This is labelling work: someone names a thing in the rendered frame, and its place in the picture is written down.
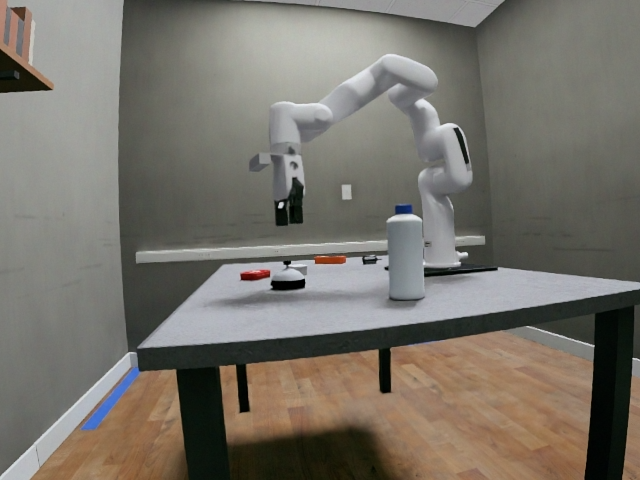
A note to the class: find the silver service bell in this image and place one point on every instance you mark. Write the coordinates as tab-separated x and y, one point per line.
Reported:
287	279

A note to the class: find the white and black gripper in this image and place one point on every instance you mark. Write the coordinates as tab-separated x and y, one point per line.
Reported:
288	181

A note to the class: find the white plastic bottle with blue cap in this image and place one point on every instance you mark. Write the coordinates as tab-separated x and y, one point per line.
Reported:
405	255

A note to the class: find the orange pocket multimeter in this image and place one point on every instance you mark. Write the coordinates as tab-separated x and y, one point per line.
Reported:
332	260

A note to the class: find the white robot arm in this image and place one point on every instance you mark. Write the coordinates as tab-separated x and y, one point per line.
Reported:
291	124

